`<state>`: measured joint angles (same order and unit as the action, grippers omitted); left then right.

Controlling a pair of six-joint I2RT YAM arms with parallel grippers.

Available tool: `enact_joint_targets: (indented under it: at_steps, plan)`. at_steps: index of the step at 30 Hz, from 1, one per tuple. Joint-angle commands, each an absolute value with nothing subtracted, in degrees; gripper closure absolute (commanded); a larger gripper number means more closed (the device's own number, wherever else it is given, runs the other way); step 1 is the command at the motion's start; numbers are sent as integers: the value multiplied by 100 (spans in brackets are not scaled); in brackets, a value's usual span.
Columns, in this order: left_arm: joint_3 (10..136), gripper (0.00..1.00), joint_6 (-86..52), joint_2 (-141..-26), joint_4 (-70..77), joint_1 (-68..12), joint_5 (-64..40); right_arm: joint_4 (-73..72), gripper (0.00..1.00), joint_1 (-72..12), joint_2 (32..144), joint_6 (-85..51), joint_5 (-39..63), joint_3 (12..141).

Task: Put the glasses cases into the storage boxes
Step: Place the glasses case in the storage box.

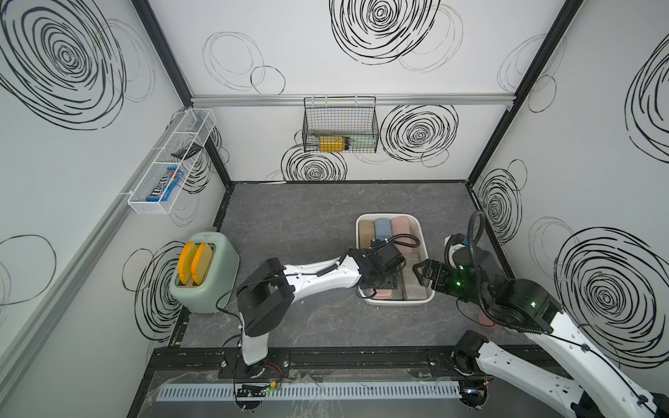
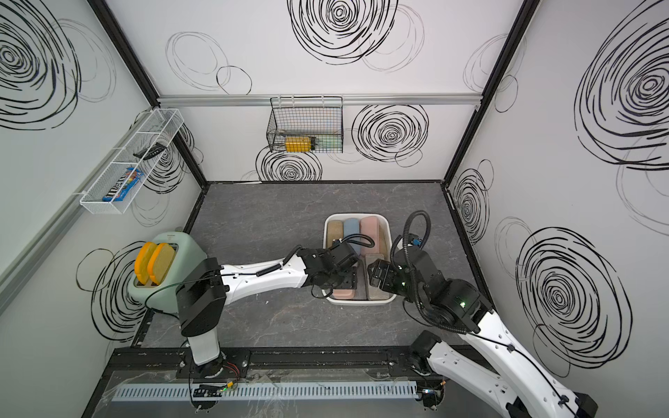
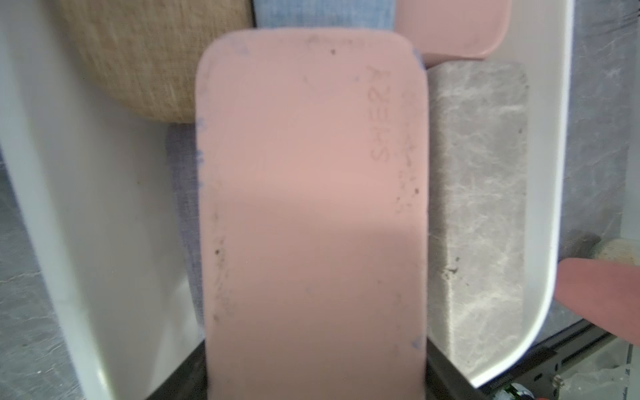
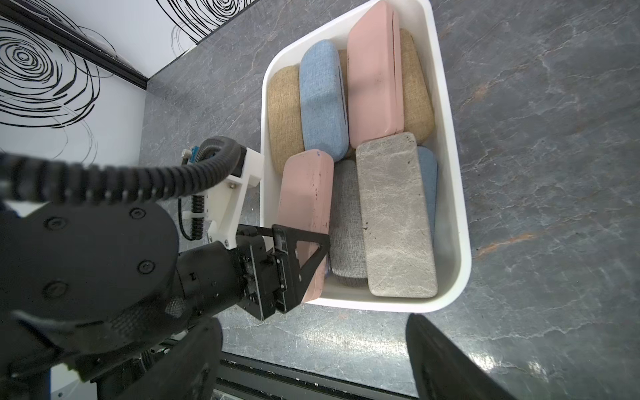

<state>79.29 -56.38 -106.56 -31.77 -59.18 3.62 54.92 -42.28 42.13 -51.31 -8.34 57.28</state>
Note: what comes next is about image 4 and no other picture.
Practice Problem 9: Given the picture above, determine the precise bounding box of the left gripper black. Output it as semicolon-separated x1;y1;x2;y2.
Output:
177;224;330;320

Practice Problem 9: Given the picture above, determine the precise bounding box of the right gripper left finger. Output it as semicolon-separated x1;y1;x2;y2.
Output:
118;318;223;400

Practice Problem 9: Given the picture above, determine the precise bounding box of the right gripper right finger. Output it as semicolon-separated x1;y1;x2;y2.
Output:
406;313;514;399

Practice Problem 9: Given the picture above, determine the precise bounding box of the pink glasses case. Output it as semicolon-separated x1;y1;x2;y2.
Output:
275;149;334;303
347;1;404;148

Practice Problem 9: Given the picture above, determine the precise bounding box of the grey fabric glasses case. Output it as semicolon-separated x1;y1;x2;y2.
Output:
329;159;368;287

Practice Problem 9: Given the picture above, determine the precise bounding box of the tan fabric glasses case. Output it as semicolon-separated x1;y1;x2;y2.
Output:
267;65;305;175

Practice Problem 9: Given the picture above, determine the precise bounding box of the light blue glasses case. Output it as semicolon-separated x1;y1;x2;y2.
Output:
418;146;438;238
299;40;349;162

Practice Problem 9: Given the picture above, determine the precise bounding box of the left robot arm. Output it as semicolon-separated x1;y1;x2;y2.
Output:
1;204;330;399

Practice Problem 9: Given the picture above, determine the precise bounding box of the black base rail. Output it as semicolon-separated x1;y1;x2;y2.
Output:
210;350;409;399

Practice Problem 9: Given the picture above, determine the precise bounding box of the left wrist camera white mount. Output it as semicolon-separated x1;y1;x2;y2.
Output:
178;147;264;250

